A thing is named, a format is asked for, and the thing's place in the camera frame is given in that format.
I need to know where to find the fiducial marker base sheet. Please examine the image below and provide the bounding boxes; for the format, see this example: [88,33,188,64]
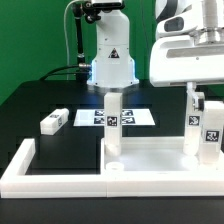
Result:
[74,109,155,126]

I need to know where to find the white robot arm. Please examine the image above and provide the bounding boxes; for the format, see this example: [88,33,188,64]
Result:
[88,0,224,110]

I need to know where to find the grey cable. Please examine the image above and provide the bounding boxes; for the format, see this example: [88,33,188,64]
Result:
[63,0,81,67]

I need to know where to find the white U-shaped obstacle frame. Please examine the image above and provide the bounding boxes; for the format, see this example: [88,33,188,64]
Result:
[0,139,224,198]

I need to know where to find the white desk top tray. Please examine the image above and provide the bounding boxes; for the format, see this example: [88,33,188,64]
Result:
[100,136,224,173]

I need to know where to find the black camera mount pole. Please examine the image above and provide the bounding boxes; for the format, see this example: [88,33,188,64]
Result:
[72,0,125,81]

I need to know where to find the black cables on table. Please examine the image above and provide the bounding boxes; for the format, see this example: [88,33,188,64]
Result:
[39,64,92,82]

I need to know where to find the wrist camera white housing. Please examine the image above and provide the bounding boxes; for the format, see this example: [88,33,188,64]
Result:
[156,12,198,38]

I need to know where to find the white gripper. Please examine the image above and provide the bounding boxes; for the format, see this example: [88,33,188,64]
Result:
[149,35,224,111]

